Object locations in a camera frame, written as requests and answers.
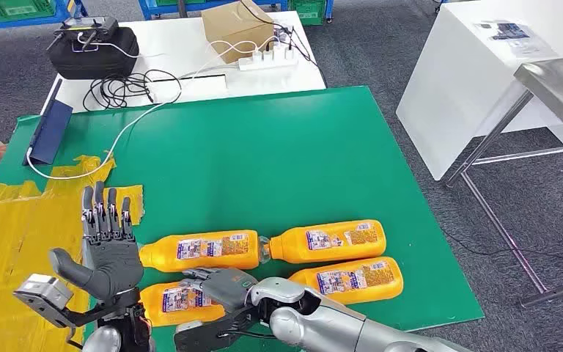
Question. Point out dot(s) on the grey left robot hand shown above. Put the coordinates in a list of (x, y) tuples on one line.
[(111, 262)]

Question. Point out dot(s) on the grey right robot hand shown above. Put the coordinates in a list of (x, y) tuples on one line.
[(228, 286)]

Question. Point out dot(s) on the orange detergent bottle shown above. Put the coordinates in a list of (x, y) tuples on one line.
[(291, 245), (359, 294), (153, 303), (162, 257)]

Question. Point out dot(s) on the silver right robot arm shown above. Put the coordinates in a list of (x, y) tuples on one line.
[(335, 325)]

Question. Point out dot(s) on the green table mat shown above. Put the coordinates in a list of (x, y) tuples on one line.
[(262, 165)]

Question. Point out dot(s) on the black carry bag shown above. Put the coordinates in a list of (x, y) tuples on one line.
[(92, 65)]

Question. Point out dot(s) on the white power strip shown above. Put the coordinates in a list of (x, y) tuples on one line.
[(262, 63)]

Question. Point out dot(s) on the white table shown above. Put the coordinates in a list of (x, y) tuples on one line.
[(179, 44)]

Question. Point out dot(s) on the black remote controller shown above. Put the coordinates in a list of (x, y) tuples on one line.
[(87, 26)]

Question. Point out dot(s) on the brown cardboard box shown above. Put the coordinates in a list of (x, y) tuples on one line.
[(235, 29)]

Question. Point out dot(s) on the green plastic crate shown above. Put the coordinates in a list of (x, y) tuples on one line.
[(308, 12), (19, 9)]

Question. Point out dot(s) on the white desk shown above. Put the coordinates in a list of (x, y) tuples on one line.
[(456, 73)]

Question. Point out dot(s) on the printed paper sheet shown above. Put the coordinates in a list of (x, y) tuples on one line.
[(509, 36)]

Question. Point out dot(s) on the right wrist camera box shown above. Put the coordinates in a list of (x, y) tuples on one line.
[(204, 335)]

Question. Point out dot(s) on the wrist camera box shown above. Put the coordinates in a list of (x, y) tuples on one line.
[(43, 296), (204, 335)]

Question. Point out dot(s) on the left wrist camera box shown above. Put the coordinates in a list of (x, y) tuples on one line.
[(43, 296)]

